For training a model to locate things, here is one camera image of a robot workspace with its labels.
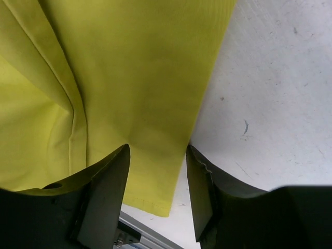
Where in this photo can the aluminium rail frame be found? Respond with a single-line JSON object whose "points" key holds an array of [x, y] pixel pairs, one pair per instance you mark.
{"points": [[132, 234]]}

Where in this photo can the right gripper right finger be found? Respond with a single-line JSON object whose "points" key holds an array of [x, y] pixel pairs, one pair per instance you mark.
{"points": [[229, 213]]}

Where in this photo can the yellow-green trousers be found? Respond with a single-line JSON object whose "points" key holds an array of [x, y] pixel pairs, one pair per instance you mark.
{"points": [[81, 78]]}

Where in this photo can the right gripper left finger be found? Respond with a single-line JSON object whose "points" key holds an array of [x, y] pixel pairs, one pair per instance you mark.
{"points": [[80, 211]]}

